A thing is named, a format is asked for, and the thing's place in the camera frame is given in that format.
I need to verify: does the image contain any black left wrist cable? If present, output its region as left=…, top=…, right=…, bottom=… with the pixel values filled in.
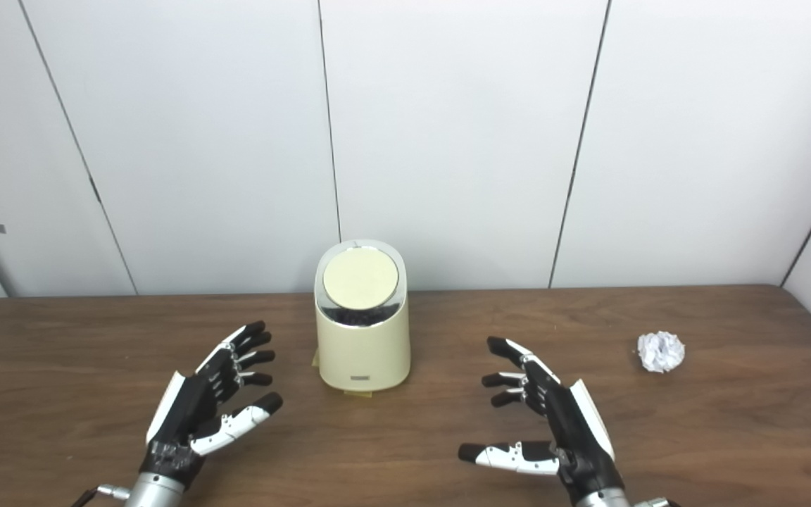
left=71, top=484, right=132, bottom=507

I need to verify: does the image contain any cream round bin lid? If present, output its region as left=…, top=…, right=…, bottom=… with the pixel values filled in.
left=322, top=246, right=400, bottom=309

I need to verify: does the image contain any white paper ball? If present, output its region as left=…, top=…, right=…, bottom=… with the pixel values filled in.
left=637, top=331, right=686, bottom=373

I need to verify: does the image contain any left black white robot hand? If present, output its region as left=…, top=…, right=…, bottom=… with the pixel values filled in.
left=139, top=321, right=284, bottom=488

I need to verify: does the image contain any cream-colored bin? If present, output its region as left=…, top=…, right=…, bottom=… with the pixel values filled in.
left=313, top=239, right=411, bottom=392

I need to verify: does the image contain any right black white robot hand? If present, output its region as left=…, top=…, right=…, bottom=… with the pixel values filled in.
left=458, top=337, right=625, bottom=505

